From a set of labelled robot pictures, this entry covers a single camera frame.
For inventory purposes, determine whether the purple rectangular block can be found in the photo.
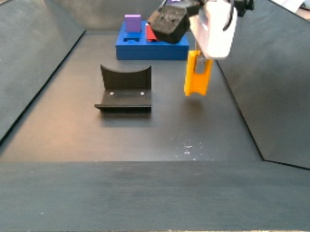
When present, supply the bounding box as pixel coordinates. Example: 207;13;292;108
124;14;141;33

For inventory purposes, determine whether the black curved stand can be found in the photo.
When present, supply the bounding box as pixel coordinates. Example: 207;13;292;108
95;66;151;112

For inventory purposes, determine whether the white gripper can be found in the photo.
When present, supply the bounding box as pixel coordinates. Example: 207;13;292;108
189;0;237;73

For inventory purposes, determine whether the yellow arch block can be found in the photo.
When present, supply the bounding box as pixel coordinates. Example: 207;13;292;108
184;50;213;96

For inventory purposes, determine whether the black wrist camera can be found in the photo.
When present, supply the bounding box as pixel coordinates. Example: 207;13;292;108
148;0;201;44

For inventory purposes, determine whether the red pentagon block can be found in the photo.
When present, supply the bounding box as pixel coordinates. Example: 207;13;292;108
145;23;157;42

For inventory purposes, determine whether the blue shape sorter board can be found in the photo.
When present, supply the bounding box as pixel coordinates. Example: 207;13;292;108
115;21;188;60

